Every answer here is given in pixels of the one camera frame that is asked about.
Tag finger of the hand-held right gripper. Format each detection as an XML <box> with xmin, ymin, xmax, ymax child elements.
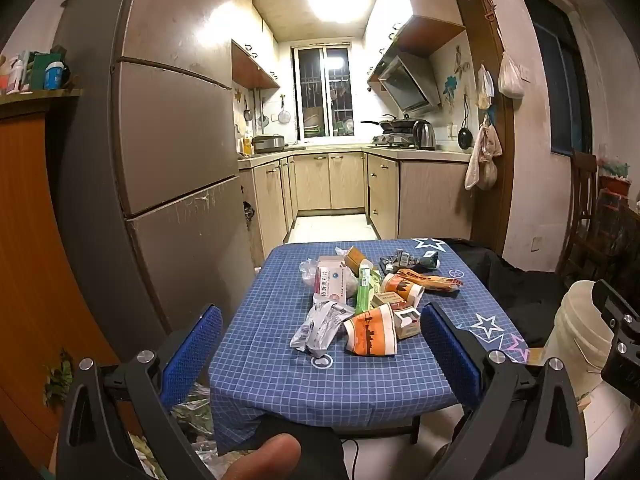
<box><xmin>591</xmin><ymin>279</ymin><xmax>640</xmax><ymax>402</ymax></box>

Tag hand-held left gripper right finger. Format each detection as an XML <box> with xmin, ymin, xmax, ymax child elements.
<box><xmin>420</xmin><ymin>302</ymin><xmax>587</xmax><ymax>480</ymax></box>

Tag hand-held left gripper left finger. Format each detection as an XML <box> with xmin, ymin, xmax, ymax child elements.
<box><xmin>55</xmin><ymin>304</ymin><xmax>223</xmax><ymax>480</ymax></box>

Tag white plastic bucket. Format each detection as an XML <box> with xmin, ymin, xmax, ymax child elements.
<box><xmin>542</xmin><ymin>280</ymin><xmax>631</xmax><ymax>406</ymax></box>

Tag small white brown box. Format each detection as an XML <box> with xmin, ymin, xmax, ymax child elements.
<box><xmin>392</xmin><ymin>307</ymin><xmax>424</xmax><ymax>340</ymax></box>

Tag long orange box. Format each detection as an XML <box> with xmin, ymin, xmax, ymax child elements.
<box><xmin>397</xmin><ymin>268</ymin><xmax>464</xmax><ymax>295</ymax></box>

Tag orange white paper cup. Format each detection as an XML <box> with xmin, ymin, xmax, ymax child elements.
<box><xmin>381</xmin><ymin>272</ymin><xmax>426</xmax><ymax>307</ymax></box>
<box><xmin>342</xmin><ymin>302</ymin><xmax>399</xmax><ymax>357</ymax></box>

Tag green narrow box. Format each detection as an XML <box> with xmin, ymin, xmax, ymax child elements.
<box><xmin>354</xmin><ymin>266</ymin><xmax>384</xmax><ymax>314</ymax></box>

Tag silver foil packet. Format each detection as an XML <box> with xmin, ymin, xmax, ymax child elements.
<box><xmin>290</xmin><ymin>300</ymin><xmax>356</xmax><ymax>356</ymax></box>

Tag yellow brown box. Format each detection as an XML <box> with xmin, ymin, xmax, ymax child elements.
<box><xmin>345</xmin><ymin>246</ymin><xmax>376</xmax><ymax>275</ymax></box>

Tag white pink medicine box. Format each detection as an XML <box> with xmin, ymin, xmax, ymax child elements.
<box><xmin>314</xmin><ymin>261</ymin><xmax>352</xmax><ymax>307</ymax></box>

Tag clear plastic bag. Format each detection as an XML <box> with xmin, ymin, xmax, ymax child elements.
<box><xmin>298</xmin><ymin>246</ymin><xmax>362</xmax><ymax>306</ymax></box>

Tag person's left hand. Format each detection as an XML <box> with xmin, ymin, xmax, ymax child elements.
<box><xmin>222</xmin><ymin>433</ymin><xmax>302</xmax><ymax>480</ymax></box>

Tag green leafy vegetables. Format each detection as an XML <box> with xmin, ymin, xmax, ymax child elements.
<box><xmin>127</xmin><ymin>382</ymin><xmax>223</xmax><ymax>480</ymax></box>

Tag black jacket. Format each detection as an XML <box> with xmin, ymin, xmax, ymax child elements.
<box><xmin>447</xmin><ymin>237</ymin><xmax>571</xmax><ymax>348</ymax></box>

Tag blue checked tablecloth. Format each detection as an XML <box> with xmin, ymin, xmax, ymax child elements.
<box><xmin>207</xmin><ymin>237</ymin><xmax>531</xmax><ymax>456</ymax></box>

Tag wooden chair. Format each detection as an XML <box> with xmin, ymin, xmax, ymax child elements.
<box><xmin>555</xmin><ymin>150</ymin><xmax>601</xmax><ymax>281</ymax></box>

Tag beige kitchen base cabinets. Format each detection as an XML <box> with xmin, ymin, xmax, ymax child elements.
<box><xmin>239</xmin><ymin>150</ymin><xmax>474</xmax><ymax>264</ymax></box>

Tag beige hanging cloth bag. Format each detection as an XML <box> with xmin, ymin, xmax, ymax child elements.
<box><xmin>464</xmin><ymin>122</ymin><xmax>503</xmax><ymax>192</ymax></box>

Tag orange wooden cabinet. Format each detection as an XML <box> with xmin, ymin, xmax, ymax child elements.
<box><xmin>0</xmin><ymin>89</ymin><xmax>143</xmax><ymax>461</ymax></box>

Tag black hanging frying pan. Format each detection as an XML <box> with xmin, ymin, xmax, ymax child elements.
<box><xmin>457</xmin><ymin>95</ymin><xmax>474</xmax><ymax>151</ymax></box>

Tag grey brown refrigerator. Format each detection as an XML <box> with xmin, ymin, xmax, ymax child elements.
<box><xmin>50</xmin><ymin>0</ymin><xmax>266</xmax><ymax>376</ymax></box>

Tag steel kettle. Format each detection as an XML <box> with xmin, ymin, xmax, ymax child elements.
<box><xmin>412</xmin><ymin>119</ymin><xmax>437</xmax><ymax>151</ymax></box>

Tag gas stove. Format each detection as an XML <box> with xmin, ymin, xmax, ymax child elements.
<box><xmin>371</xmin><ymin>132</ymin><xmax>416</xmax><ymax>149</ymax></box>

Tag grey rice cooker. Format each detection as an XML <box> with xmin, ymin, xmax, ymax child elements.
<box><xmin>251</xmin><ymin>135</ymin><xmax>286</xmax><ymax>155</ymax></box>

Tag black wok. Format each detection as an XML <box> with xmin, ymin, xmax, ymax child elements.
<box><xmin>361</xmin><ymin>115</ymin><xmax>416</xmax><ymax>132</ymax></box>

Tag white hanging plastic bag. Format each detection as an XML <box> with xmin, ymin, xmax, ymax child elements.
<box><xmin>498</xmin><ymin>50</ymin><xmax>526</xmax><ymax>100</ymax></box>

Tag hanging plastic bag yellow contents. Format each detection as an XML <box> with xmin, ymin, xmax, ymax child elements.
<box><xmin>475</xmin><ymin>64</ymin><xmax>496</xmax><ymax>110</ymax></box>

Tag range hood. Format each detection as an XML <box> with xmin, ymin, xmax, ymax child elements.
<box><xmin>367</xmin><ymin>14</ymin><xmax>467</xmax><ymax>114</ymax></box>

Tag kitchen window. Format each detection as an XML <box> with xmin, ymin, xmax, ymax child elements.
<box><xmin>291</xmin><ymin>44</ymin><xmax>356</xmax><ymax>140</ymax></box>

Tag blue white cup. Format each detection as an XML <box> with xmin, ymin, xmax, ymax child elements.
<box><xmin>45</xmin><ymin>60</ymin><xmax>67</xmax><ymax>90</ymax></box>

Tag white pink bottle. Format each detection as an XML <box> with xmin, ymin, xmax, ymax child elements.
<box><xmin>7</xmin><ymin>59</ymin><xmax>28</xmax><ymax>95</ymax></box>

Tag black cable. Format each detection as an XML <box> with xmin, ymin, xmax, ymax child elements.
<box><xmin>344</xmin><ymin>437</ymin><xmax>362</xmax><ymax>480</ymax></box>

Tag brown wooden door frame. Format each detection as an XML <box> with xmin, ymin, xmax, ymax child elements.
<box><xmin>455</xmin><ymin>0</ymin><xmax>517</xmax><ymax>257</ymax></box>

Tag dark window with blue frame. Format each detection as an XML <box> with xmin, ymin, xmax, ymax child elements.
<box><xmin>520</xmin><ymin>0</ymin><xmax>593</xmax><ymax>157</ymax></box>

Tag wooden wall cabinet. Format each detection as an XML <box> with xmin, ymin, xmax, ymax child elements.
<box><xmin>231</xmin><ymin>38</ymin><xmax>281</xmax><ymax>90</ymax></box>

